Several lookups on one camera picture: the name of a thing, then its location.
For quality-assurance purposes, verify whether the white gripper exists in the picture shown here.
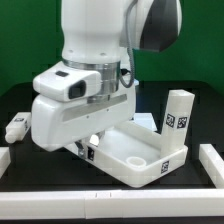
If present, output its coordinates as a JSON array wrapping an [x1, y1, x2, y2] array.
[[31, 86, 136, 161]]

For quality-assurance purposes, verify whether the white marker sheet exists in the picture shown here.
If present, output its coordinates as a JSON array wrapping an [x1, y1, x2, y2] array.
[[133, 113, 157, 131]]

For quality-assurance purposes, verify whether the white right fence block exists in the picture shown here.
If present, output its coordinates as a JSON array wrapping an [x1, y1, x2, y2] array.
[[199, 144, 224, 189]]

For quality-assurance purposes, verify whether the white desk top tray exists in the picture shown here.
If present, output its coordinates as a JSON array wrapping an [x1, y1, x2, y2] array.
[[66, 121, 188, 188]]

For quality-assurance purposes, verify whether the white left fence block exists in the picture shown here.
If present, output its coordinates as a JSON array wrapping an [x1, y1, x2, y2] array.
[[0, 147, 11, 178]]

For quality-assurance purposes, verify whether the white fence block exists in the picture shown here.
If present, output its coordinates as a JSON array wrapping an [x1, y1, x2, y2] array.
[[0, 147, 11, 178], [199, 144, 224, 189]]

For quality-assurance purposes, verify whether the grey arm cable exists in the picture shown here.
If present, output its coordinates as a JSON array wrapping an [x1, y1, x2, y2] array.
[[118, 0, 141, 90]]

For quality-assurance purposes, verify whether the white front fence bar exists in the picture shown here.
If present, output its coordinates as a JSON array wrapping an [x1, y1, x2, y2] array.
[[0, 189, 224, 220]]

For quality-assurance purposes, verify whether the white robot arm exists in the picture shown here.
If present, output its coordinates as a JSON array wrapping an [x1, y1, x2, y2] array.
[[31, 0, 182, 152]]

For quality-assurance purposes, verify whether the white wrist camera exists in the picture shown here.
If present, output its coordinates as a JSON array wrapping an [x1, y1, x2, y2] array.
[[33, 68, 101, 102]]

